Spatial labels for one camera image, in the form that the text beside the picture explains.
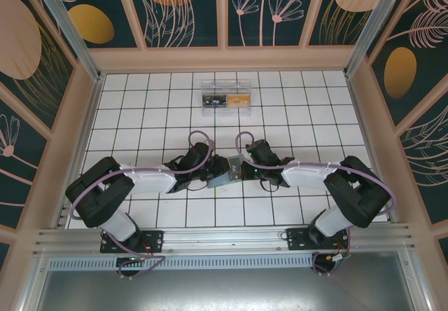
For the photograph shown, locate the dark card with pale logo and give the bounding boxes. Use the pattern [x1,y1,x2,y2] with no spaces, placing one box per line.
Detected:
[226,155,243,182]

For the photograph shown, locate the green leather card holder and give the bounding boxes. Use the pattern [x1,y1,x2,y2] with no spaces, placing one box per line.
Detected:
[206,155,244,190]

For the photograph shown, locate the orange gold VIP card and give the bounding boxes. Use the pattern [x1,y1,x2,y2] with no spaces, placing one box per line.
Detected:
[227,95,251,108]

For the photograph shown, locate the black VIP card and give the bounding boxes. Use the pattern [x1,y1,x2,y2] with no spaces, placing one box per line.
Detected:
[202,95,228,109]

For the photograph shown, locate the clear acrylic card stand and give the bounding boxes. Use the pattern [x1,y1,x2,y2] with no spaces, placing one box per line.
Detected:
[202,79,253,117]

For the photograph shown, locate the grey metal sheet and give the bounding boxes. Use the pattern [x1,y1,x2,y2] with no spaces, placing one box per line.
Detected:
[20,268,435,311]

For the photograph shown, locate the teal panel pink flowers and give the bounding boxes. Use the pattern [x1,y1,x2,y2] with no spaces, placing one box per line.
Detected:
[226,0,311,48]

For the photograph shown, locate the small black controller board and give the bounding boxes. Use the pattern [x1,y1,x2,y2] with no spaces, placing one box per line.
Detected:
[116,255,147,268]

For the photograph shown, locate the teal panel gold circle leaves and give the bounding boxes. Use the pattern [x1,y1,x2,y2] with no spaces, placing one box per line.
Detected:
[125,0,222,49]

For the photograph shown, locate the teal panel small gold oval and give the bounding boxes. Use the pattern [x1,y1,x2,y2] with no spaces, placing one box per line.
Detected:
[36,0,139,50]

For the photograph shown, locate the teal panel single pink flower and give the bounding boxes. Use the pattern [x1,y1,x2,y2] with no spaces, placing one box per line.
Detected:
[0,95,53,230]

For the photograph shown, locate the teal panel gold oval leaves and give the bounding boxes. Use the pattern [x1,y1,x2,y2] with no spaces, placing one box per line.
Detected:
[366,0,448,127]

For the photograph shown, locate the teal panel large pale oval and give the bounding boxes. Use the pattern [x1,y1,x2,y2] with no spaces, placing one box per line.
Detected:
[0,0,78,132]

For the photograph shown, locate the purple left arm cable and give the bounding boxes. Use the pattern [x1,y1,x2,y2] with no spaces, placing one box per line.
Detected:
[69,130,215,280]

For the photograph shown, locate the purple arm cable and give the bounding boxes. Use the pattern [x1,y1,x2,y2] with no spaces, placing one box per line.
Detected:
[69,130,215,280]
[234,131,396,277]

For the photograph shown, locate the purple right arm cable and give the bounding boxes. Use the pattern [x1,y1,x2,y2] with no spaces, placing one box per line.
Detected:
[234,131,396,277]

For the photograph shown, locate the aluminium mounting rail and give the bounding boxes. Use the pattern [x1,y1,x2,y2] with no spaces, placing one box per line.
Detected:
[33,223,417,256]

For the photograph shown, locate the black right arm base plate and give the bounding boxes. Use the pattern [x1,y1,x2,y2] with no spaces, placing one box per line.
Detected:
[286,227,351,252]

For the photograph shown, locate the grey slotted cable duct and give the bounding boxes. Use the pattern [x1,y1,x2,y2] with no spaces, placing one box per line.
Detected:
[47,256,316,272]

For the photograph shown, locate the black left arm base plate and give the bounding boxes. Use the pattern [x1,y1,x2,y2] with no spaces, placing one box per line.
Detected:
[100,229,165,254]

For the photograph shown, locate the aluminium table side rail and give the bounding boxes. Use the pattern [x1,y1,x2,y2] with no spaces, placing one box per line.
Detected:
[52,74,106,228]
[344,74,398,223]

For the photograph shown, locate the small wire connector bundle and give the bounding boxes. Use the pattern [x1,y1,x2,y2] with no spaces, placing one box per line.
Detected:
[325,251,351,266]

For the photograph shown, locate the aluminium corner post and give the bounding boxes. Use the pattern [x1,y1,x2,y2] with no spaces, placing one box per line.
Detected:
[27,0,106,83]
[344,0,416,79]

